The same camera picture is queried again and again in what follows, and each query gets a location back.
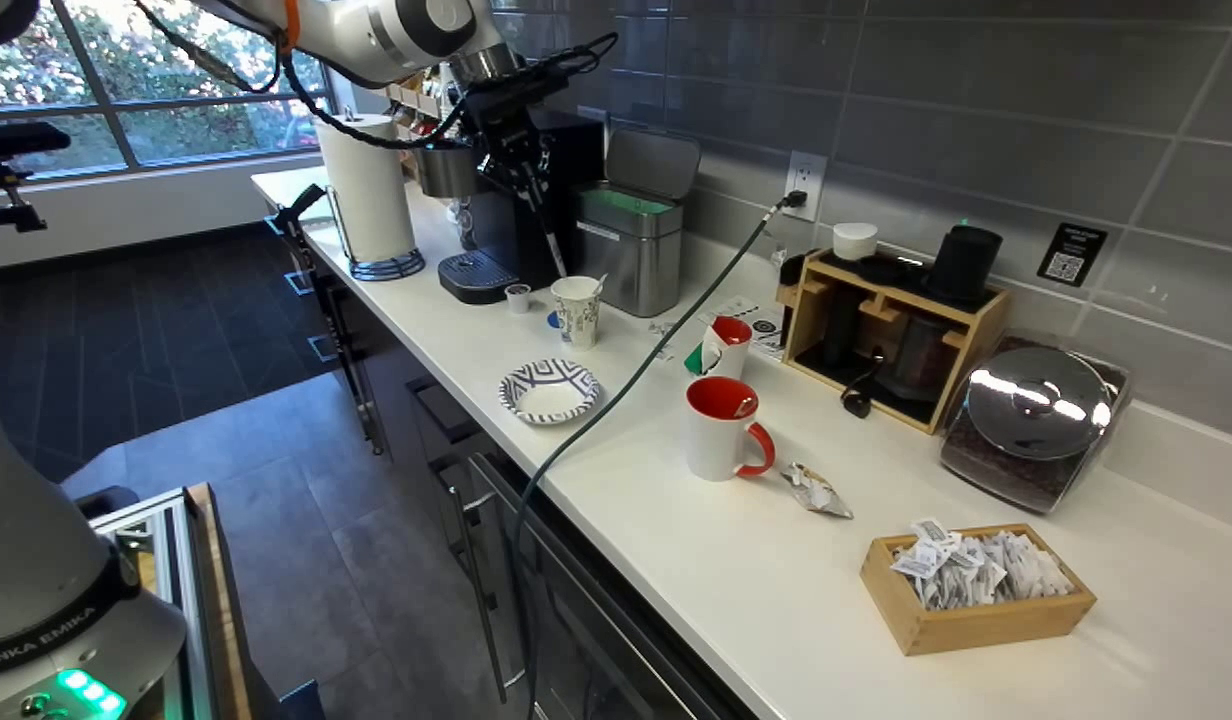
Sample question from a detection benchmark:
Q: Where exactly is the wooden board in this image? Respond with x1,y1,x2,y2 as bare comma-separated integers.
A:
186,478,261,720

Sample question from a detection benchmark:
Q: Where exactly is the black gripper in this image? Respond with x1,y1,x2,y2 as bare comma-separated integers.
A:
466,70,561,238

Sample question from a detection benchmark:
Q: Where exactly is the grey paper towel holder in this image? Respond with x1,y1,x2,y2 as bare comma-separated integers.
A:
349,242,431,288

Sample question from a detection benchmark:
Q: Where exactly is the wooden counter organizer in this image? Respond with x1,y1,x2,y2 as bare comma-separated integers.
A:
774,249,1016,438

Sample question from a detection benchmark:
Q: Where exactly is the white wall outlet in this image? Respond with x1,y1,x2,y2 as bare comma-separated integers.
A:
779,149,833,222

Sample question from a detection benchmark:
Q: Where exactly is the black scoop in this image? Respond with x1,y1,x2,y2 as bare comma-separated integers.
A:
837,350,887,424

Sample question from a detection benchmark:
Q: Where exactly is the black Keurig coffee machine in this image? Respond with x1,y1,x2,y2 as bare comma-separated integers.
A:
410,104,608,306

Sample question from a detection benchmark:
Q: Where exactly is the blue patterned white bowl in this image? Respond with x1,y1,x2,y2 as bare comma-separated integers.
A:
496,355,613,433

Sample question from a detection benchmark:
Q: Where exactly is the black camera stand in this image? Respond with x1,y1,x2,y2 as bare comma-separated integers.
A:
0,116,75,238

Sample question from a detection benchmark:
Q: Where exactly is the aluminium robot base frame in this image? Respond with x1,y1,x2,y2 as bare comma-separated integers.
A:
89,478,226,720

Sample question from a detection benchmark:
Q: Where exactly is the crumpled silver snack wrapper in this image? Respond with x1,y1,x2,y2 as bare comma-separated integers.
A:
771,457,858,522

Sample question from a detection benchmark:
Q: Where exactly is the black wall sign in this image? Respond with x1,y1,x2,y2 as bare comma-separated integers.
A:
1036,220,1113,293

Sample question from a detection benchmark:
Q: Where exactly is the black canister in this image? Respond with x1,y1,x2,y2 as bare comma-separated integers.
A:
923,220,1008,315

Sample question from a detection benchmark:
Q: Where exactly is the white mug with red handle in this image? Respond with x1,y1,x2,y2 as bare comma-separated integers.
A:
681,371,782,487

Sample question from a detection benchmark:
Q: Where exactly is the white paper towel roll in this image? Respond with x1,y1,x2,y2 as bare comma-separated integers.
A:
314,112,419,270

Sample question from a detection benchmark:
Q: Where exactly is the stainless steel dishwasher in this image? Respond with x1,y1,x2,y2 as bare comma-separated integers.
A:
472,443,758,720

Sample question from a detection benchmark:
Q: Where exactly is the wooden packet box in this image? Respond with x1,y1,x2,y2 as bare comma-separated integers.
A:
857,521,1101,659

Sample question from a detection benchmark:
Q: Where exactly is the long thin counter cable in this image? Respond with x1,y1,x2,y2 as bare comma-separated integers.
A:
498,191,807,720

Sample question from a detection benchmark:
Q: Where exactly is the patterned paper cup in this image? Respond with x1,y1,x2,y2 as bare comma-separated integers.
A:
546,270,608,355

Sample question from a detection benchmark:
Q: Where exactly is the dark wood base cabinet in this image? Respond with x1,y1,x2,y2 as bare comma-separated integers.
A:
324,285,511,694

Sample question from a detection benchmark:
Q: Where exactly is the white sugar packets pile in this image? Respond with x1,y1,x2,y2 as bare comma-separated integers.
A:
890,517,1074,614

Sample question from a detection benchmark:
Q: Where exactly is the orange strap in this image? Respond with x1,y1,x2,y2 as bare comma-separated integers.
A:
276,0,308,57

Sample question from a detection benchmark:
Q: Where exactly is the large window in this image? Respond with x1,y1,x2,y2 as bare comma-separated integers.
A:
0,0,379,176

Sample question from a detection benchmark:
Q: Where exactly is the silver pod storage box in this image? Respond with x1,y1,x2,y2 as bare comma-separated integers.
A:
572,125,693,324

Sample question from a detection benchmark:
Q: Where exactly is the silver domed appliance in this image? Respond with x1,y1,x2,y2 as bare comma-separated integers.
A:
935,336,1132,521

